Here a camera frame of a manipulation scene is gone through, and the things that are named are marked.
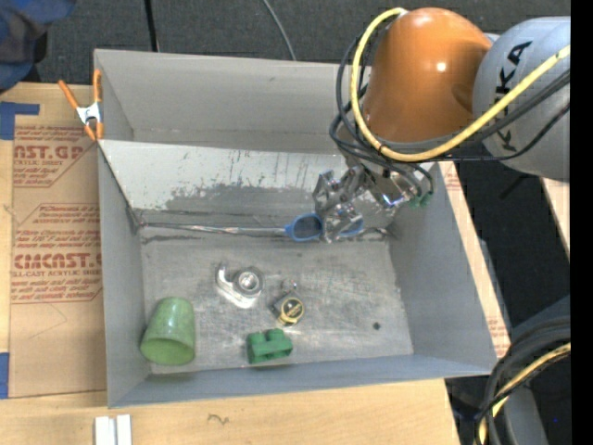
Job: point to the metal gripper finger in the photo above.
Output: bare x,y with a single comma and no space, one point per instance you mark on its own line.
334,220
331,188

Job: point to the blue sunglasses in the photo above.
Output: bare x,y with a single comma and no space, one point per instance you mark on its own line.
305,228

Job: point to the grey metal bin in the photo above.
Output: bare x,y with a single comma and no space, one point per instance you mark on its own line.
333,295

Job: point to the yellow and black tape measure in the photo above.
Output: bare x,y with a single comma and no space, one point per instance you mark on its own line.
289,308

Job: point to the white and silver tape dispenser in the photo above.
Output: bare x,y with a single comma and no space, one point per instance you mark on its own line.
241,284

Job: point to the green toy building block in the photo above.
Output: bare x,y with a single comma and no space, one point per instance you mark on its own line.
268,347

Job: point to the green plastic cup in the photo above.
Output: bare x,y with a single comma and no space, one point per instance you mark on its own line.
169,329

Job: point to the brown cardboard board red print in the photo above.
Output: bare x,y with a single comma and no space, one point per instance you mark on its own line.
55,248

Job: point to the person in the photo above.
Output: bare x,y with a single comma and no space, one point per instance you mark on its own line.
28,16

